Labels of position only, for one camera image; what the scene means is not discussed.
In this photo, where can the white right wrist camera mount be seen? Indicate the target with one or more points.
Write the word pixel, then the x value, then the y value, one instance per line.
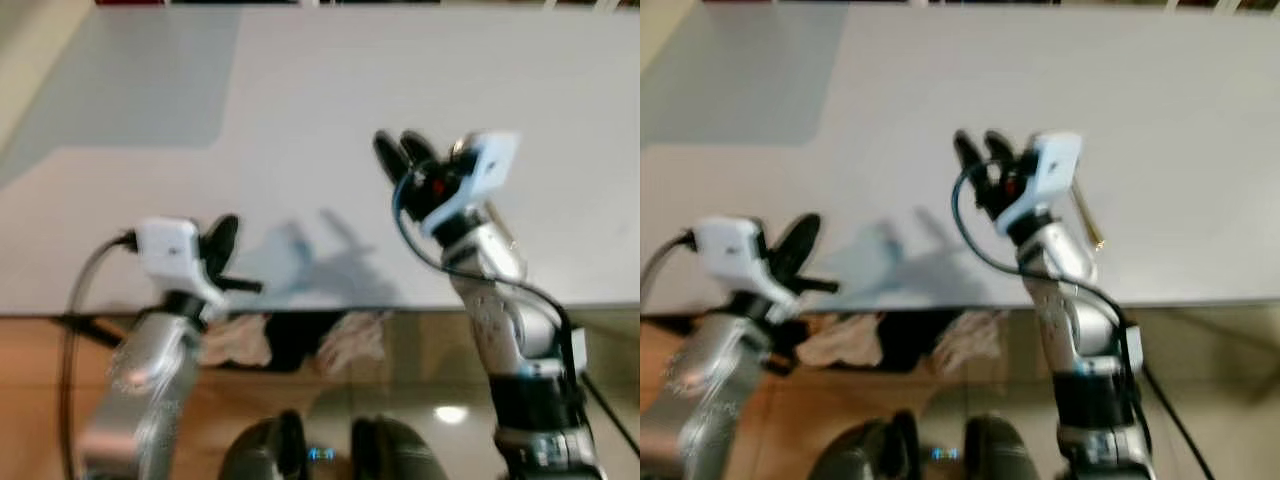
pixel 492 165
pixel 1055 165

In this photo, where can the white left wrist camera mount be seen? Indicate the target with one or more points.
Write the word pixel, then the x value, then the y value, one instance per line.
pixel 728 250
pixel 166 248

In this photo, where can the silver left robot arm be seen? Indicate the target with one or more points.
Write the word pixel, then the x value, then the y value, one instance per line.
pixel 150 362
pixel 700 372

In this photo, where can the black right robot foot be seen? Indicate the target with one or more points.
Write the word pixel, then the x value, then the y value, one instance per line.
pixel 400 452
pixel 1010 452

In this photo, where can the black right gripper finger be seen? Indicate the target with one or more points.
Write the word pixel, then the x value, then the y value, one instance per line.
pixel 967 155
pixel 388 158
pixel 417 150
pixel 999 148

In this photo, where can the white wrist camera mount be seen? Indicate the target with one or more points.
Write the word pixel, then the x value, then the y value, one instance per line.
pixel 1055 165
pixel 492 165
pixel 728 250
pixel 166 248

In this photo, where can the black left robot foot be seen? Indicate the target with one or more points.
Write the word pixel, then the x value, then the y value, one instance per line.
pixel 262 450
pixel 865 450

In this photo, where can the thin golden stick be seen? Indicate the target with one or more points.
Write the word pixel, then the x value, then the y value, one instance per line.
pixel 1088 215
pixel 501 225

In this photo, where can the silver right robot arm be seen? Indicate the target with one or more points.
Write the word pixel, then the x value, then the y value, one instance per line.
pixel 492 262
pixel 1060 262

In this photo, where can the black robot foot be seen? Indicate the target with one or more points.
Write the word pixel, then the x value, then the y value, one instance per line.
pixel 865 450
pixel 1010 452
pixel 400 452
pixel 262 450

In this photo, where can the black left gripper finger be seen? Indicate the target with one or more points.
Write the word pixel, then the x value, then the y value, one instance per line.
pixel 815 285
pixel 221 242
pixel 240 285
pixel 798 244

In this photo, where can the beige crumpled cloth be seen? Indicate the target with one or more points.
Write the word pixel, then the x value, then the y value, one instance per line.
pixel 356 342
pixel 242 340
pixel 970 342
pixel 840 340

